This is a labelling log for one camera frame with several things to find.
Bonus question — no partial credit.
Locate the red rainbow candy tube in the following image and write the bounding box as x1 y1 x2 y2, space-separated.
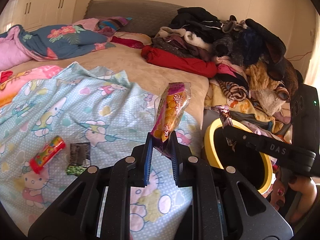
29 135 66 174

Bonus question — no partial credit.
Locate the light blue Hello Kitty blanket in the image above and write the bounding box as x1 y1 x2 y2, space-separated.
1 62 191 239

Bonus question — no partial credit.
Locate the grey quilted headboard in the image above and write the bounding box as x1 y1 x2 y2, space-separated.
84 0 182 36

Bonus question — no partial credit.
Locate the blue and pink floral quilt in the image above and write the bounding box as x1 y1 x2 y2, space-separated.
1 24 115 70

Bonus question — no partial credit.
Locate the white built-in wardrobe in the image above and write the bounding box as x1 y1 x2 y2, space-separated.
1 0 76 33

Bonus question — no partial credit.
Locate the yellow rimmed black trash bin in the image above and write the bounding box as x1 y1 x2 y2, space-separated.
201 119 273 197

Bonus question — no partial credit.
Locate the person's right hand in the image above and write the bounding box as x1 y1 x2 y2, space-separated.
270 172 317 214

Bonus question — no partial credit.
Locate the red folded garment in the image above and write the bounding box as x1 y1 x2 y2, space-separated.
141 46 217 78

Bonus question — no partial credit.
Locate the yellow Hello Kitty blanket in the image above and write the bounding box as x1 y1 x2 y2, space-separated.
204 83 284 134

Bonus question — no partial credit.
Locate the red floral quilt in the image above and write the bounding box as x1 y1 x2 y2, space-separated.
0 70 13 83

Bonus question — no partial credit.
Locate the orange pink snack packet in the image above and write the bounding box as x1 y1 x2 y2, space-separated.
151 82 191 158

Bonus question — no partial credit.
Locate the pink cartoon blanket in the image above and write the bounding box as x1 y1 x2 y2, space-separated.
1 65 62 107

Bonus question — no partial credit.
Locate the beige bed sheet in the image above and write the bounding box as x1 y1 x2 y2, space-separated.
10 44 208 126

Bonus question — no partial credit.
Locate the brown chocolate bar wrapper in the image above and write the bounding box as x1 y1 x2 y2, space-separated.
215 105 236 152

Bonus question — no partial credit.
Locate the green peas snack packet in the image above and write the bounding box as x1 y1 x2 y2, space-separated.
66 142 91 177

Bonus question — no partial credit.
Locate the pile of mixed clothes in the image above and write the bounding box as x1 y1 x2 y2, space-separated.
150 7 303 125

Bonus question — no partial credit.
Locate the striped colourful pillow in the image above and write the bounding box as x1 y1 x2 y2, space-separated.
95 16 132 37

